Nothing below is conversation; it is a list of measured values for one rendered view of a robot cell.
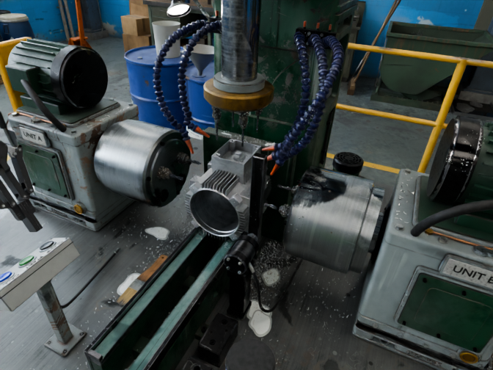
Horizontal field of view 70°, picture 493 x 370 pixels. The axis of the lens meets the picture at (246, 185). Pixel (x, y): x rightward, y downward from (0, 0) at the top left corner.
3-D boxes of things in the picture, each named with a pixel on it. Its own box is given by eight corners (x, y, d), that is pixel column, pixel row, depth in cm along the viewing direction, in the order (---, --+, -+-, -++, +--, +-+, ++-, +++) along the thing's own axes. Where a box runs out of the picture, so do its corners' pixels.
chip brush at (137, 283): (158, 254, 113) (158, 252, 112) (172, 259, 111) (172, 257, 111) (115, 303, 97) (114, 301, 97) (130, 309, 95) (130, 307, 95)
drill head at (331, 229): (281, 210, 115) (289, 142, 101) (414, 251, 102) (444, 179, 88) (249, 260, 96) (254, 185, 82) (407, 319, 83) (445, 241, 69)
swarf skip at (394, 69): (369, 102, 460) (386, 32, 413) (375, 81, 534) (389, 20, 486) (471, 118, 427) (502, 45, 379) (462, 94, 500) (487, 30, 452)
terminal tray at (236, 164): (229, 158, 111) (229, 138, 107) (260, 167, 107) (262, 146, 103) (210, 177, 101) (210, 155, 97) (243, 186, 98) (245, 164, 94)
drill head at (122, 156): (121, 161, 137) (109, 99, 123) (202, 186, 125) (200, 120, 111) (70, 194, 118) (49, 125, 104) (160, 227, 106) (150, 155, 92)
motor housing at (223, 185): (218, 194, 121) (218, 144, 110) (269, 211, 114) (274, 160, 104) (185, 229, 105) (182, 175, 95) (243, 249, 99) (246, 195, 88)
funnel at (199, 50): (197, 76, 262) (196, 40, 248) (226, 81, 255) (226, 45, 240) (178, 86, 242) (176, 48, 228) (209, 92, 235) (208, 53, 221)
